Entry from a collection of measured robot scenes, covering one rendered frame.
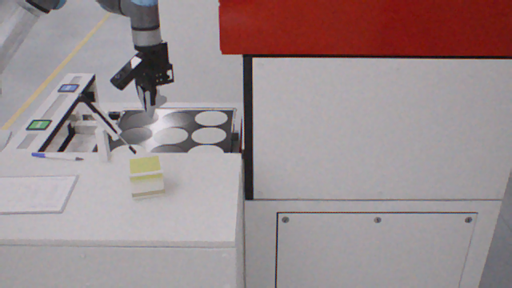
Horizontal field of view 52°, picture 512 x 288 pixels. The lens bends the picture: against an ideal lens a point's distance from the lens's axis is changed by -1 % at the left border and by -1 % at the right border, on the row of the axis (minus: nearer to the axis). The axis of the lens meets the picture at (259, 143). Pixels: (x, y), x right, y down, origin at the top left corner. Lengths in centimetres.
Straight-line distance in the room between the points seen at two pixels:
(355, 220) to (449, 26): 57
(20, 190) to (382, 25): 90
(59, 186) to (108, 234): 23
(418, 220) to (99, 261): 85
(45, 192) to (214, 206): 39
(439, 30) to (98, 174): 86
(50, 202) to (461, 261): 112
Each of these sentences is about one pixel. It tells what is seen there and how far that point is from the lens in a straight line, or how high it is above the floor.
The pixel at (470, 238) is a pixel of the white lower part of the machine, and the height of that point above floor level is 69.
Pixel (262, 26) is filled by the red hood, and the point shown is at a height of 129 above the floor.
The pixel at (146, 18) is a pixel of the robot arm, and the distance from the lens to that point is 139.
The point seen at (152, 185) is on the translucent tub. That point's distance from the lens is 119.
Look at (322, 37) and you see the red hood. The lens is 123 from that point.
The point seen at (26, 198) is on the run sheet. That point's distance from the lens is 128.
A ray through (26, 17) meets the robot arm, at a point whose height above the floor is 119.
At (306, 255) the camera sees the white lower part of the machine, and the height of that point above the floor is 63.
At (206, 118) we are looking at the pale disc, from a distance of 168.
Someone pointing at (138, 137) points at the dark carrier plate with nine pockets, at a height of 90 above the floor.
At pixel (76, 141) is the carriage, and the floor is 88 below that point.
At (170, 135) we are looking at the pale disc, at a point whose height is 90.
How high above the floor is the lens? 164
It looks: 29 degrees down
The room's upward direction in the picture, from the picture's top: straight up
